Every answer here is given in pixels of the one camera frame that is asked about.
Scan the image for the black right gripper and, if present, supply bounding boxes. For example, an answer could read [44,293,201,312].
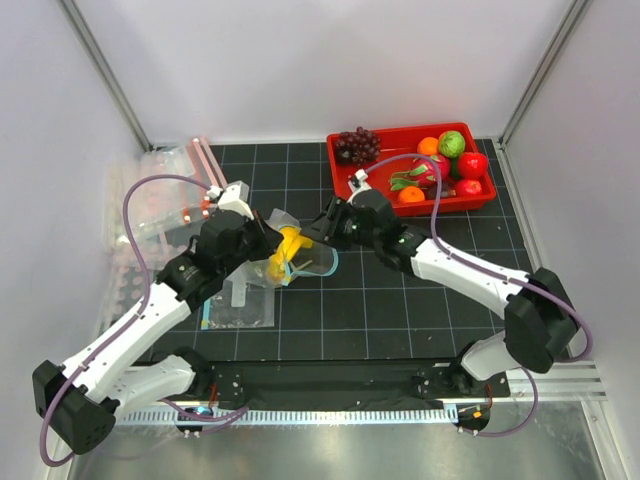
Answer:
[300,196,380,252]

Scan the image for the clear zip bag white label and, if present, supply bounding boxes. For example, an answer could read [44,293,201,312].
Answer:
[200,280,275,331]

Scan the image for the yellow banana bunch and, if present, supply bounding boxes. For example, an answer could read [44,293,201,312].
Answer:
[266,225,313,286]

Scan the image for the clear zip bag blue zipper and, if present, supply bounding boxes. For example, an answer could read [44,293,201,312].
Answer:
[230,209,339,288]

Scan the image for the red apple large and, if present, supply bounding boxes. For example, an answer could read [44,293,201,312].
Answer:
[457,152,489,180]

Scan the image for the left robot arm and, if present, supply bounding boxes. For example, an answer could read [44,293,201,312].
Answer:
[32,211,283,455]

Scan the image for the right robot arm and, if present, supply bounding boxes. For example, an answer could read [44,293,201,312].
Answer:
[302,189,579,396]

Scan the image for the stack of pink zip bags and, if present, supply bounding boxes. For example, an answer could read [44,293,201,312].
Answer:
[104,137,227,248]

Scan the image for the clear bag pink dots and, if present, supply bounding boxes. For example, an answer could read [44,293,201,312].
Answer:
[100,243,144,332]

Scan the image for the orange tangerine front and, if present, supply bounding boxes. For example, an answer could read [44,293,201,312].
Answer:
[397,186,426,204]

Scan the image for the orange tangerine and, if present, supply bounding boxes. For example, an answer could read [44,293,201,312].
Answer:
[397,186,426,204]
[417,137,439,156]

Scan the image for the purple grape bunch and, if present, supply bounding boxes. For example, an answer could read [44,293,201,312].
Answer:
[334,126,381,165]

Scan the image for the pink dragon fruit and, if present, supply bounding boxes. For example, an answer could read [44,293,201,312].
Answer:
[389,154,451,191]

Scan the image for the orange tangerine back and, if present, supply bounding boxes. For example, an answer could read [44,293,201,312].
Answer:
[417,137,439,156]

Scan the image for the red apple small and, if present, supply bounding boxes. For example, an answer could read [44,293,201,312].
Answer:
[454,179,483,198]

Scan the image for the green cabbage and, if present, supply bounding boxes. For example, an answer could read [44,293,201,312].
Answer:
[438,130,466,159]

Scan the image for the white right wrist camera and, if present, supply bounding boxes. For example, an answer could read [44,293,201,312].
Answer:
[348,169,371,202]

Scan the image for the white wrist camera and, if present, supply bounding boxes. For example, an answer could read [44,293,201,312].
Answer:
[207,181,254,220]
[348,169,371,202]

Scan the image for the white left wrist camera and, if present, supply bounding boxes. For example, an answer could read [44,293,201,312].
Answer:
[207,181,254,220]

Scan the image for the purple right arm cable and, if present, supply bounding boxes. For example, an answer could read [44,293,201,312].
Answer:
[362,152,596,439]

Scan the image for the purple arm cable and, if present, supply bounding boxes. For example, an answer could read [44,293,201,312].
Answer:
[362,152,596,439]
[38,173,251,469]

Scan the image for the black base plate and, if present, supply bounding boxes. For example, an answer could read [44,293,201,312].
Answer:
[169,358,510,412]

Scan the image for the aluminium slotted rail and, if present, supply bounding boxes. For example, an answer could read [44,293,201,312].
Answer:
[117,404,458,428]

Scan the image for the left aluminium corner post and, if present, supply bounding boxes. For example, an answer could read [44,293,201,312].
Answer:
[57,0,154,152]

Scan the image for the aluminium corner post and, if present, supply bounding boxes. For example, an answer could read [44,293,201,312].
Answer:
[498,0,592,149]
[57,0,154,152]

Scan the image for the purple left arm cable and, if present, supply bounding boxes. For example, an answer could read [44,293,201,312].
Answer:
[38,173,251,469]

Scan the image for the right aluminium corner post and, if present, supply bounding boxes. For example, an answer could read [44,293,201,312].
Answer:
[498,0,592,149]

